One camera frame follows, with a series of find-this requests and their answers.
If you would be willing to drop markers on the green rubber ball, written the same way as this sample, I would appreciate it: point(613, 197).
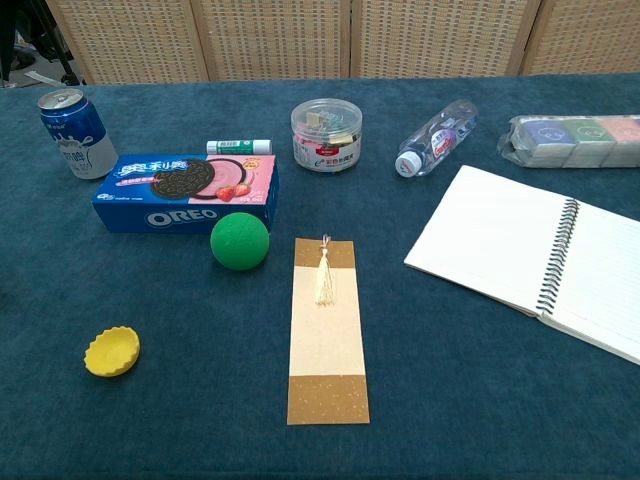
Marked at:
point(240, 242)

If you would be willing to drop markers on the clear jar of binder clips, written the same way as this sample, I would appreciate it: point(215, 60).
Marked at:
point(326, 137)

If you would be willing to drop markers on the brown beige paper bookmark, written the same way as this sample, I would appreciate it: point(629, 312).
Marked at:
point(327, 350)

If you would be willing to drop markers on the white green glue stick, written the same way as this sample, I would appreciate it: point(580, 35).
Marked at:
point(239, 146)

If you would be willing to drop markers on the blue Oreo cookie box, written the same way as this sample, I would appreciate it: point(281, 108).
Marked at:
point(195, 200)

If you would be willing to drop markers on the clear plastic water bottle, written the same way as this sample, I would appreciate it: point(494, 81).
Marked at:
point(440, 140)

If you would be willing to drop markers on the open spiral notebook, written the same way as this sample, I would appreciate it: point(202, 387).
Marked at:
point(500, 235)

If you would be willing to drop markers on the teal table cloth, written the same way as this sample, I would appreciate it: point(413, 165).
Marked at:
point(200, 400)

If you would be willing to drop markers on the woven wooden screen panel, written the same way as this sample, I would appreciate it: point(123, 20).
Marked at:
point(130, 40)
point(275, 37)
point(440, 35)
point(585, 35)

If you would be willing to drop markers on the yellow round scalloped cup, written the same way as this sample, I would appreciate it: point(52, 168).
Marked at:
point(112, 352)

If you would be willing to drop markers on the blue white drink can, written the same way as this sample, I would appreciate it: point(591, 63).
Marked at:
point(75, 140)

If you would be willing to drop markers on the wrapped pack of note blocks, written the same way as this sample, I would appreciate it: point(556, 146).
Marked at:
point(575, 142)

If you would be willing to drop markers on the black tripod stand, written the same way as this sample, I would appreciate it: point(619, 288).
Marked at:
point(47, 40)

